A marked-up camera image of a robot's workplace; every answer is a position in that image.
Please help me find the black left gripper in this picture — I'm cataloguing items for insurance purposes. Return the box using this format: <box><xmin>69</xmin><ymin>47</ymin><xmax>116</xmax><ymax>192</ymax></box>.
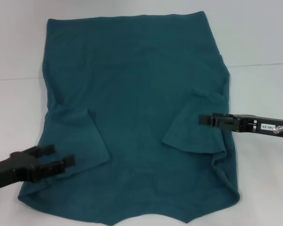
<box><xmin>0</xmin><ymin>144</ymin><xmax>76</xmax><ymax>192</ymax></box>

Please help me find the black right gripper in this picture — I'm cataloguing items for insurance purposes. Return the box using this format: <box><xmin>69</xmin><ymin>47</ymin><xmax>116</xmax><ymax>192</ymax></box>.
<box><xmin>199</xmin><ymin>112</ymin><xmax>283</xmax><ymax>140</ymax></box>

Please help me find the blue shirt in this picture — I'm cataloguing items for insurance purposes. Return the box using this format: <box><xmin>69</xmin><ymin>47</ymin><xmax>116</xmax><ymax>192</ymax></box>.
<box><xmin>17</xmin><ymin>10</ymin><xmax>241</xmax><ymax>226</ymax></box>

